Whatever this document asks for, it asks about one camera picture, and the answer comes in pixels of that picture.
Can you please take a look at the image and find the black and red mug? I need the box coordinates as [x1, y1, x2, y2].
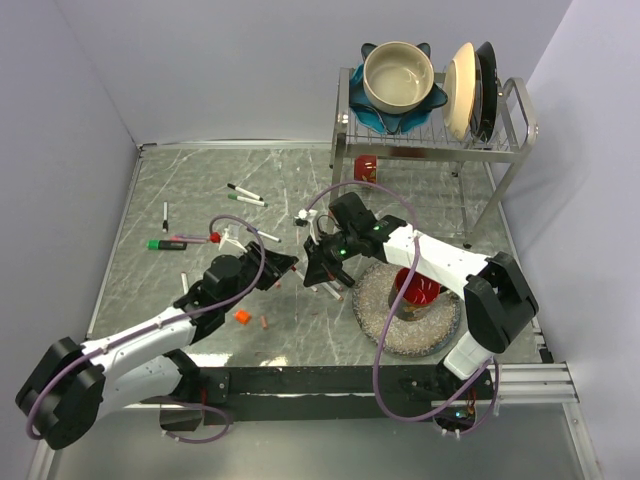
[388, 268, 441, 322]

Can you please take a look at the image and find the beige ceramic bowl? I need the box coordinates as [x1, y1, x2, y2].
[362, 41, 435, 114]

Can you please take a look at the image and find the black plate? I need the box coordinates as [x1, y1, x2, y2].
[470, 41, 499, 143]

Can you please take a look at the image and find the cream plate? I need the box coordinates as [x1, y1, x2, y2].
[443, 42, 476, 141]

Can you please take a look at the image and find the green and black highlighter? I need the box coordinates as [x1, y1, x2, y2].
[147, 240, 188, 251]

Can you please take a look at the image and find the blue capped white marker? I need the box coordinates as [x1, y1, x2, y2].
[256, 230, 282, 243]

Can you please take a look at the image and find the green capped white marker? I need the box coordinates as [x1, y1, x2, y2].
[227, 194, 269, 208]

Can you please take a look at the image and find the salmon capped white marker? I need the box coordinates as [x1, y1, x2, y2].
[323, 283, 343, 301]

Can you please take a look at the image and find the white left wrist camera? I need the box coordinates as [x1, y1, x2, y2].
[209, 224, 246, 255]

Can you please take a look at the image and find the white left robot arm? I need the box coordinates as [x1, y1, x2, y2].
[16, 242, 299, 450]

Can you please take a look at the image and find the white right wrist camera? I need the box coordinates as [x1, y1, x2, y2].
[294, 209, 319, 244]

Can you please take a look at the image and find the small red cup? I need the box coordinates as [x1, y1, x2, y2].
[353, 155, 377, 184]

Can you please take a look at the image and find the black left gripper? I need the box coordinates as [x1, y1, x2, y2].
[221, 240, 298, 312]

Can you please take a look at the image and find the black capped white marker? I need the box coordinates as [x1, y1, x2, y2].
[227, 183, 264, 201]

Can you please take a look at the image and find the pink capped white marker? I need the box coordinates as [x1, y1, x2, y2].
[292, 267, 304, 282]

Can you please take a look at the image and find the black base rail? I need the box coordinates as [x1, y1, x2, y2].
[161, 365, 463, 421]

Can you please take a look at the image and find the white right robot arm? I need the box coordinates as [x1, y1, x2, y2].
[295, 192, 539, 398]

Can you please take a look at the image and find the blue star-shaped bowl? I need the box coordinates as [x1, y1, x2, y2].
[349, 41, 448, 134]

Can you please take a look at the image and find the orange highlighter cap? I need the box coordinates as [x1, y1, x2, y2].
[234, 310, 252, 325]

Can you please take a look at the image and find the orange and black highlighter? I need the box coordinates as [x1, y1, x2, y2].
[336, 270, 355, 288]

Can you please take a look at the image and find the speckled grey plate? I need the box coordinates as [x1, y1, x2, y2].
[353, 263, 461, 357]

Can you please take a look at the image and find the steel dish rack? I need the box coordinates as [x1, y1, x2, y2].
[329, 68, 538, 252]

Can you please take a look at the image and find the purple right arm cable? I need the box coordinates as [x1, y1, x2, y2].
[304, 180, 501, 435]

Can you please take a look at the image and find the purple pen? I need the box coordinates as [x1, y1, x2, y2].
[169, 235, 210, 244]

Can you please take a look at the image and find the small black capped marker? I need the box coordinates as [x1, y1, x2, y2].
[162, 201, 169, 233]

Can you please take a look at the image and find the red capped marker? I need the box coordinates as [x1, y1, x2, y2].
[181, 272, 190, 294]

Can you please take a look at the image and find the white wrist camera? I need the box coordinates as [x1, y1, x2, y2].
[209, 224, 246, 255]
[294, 209, 319, 244]

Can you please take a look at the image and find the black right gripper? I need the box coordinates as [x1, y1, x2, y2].
[304, 228, 359, 286]

